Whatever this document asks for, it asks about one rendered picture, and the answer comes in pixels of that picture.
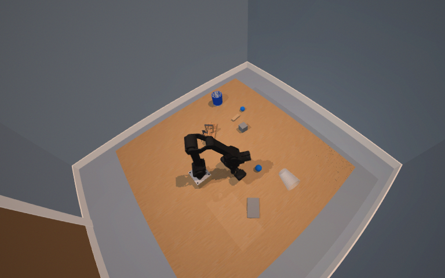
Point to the blue mug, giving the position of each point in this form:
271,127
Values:
217,98

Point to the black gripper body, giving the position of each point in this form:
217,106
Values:
240,173

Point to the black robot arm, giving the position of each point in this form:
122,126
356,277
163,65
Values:
231,154

